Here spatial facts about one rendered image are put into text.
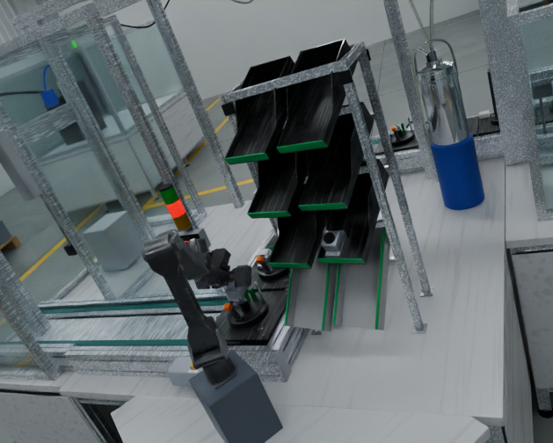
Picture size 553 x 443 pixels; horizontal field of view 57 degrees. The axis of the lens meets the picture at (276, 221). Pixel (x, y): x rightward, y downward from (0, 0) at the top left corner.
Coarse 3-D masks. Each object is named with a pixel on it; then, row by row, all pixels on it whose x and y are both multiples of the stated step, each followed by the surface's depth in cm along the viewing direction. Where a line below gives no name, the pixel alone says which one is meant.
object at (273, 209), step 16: (272, 160) 142; (288, 160) 140; (304, 160) 132; (272, 176) 140; (288, 176) 136; (304, 176) 132; (256, 192) 136; (272, 192) 136; (288, 192) 132; (256, 208) 136; (272, 208) 132; (288, 208) 126
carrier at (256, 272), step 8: (272, 248) 186; (256, 256) 195; (256, 264) 193; (256, 272) 187; (264, 272) 181; (272, 272) 179; (280, 272) 178; (288, 272) 179; (256, 280) 182; (264, 280) 180; (272, 280) 178; (280, 280) 176; (248, 288) 179; (256, 288) 177; (264, 288) 176; (272, 288) 174; (280, 288) 172
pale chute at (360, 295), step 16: (384, 240) 135; (368, 256) 140; (384, 256) 134; (352, 272) 142; (368, 272) 139; (384, 272) 134; (336, 288) 139; (352, 288) 141; (368, 288) 138; (384, 288) 134; (336, 304) 138; (352, 304) 140; (368, 304) 137; (384, 304) 133; (336, 320) 138; (352, 320) 139; (368, 320) 136; (384, 320) 133
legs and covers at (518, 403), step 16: (512, 272) 185; (512, 288) 177; (512, 304) 170; (512, 320) 163; (512, 336) 157; (512, 352) 151; (528, 352) 211; (512, 368) 145; (528, 368) 200; (512, 384) 140; (528, 384) 191; (80, 400) 185; (96, 400) 181; (112, 400) 176; (512, 400) 136; (528, 400) 182; (96, 416) 192; (512, 416) 131; (528, 416) 174; (96, 432) 194; (112, 432) 197; (496, 432) 118; (512, 432) 127; (528, 432) 167
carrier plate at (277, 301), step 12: (276, 300) 166; (276, 312) 160; (216, 324) 166; (228, 324) 164; (264, 324) 157; (276, 324) 156; (228, 336) 158; (240, 336) 156; (252, 336) 154; (264, 336) 152
